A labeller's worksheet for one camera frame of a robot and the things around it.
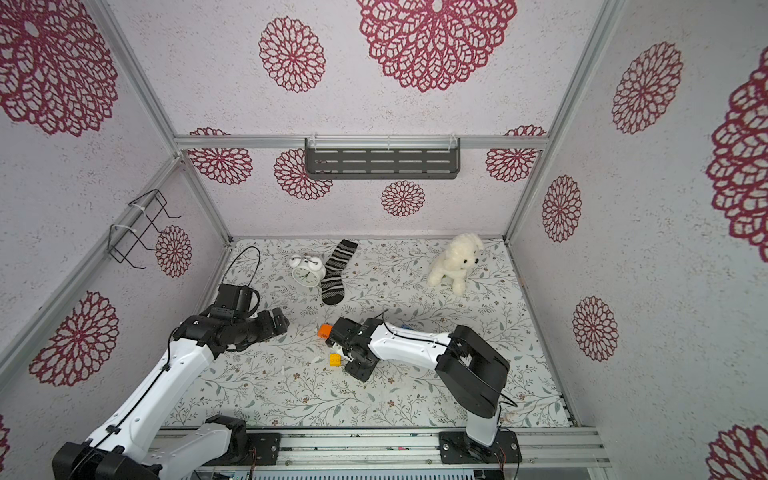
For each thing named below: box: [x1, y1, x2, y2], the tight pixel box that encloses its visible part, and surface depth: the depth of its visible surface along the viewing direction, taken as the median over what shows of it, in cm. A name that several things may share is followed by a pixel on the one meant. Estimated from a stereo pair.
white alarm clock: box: [289, 255, 326, 288], surface depth 101 cm
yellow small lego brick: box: [329, 353, 343, 367], surface depth 89 cm
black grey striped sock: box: [320, 239, 358, 305], surface depth 111 cm
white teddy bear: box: [427, 232, 483, 296], surface depth 95 cm
